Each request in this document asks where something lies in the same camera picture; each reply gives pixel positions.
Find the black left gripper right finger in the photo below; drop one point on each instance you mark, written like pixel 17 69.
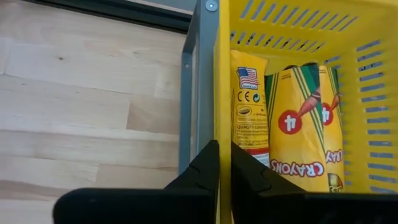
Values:
pixel 248 199

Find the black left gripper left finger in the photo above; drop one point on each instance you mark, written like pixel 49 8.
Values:
pixel 205 174

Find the yellow crayon box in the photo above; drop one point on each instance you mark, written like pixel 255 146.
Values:
pixel 248 118
pixel 295 149
pixel 334 140

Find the yellow plastic basket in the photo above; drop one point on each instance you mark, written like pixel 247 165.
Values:
pixel 348 93

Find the grey perforated metal shelf riser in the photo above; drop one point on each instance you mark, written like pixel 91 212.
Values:
pixel 205 62

